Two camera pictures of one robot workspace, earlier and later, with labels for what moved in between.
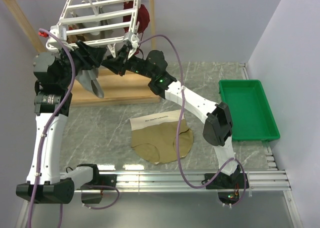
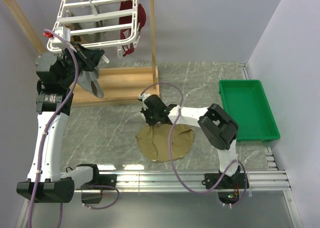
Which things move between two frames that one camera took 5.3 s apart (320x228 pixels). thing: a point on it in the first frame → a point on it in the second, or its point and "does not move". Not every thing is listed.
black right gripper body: x=133 y=64 → x=151 y=117
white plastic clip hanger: x=87 y=21 does not move
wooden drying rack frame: x=133 y=88 does not move
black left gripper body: x=85 y=62 does not move
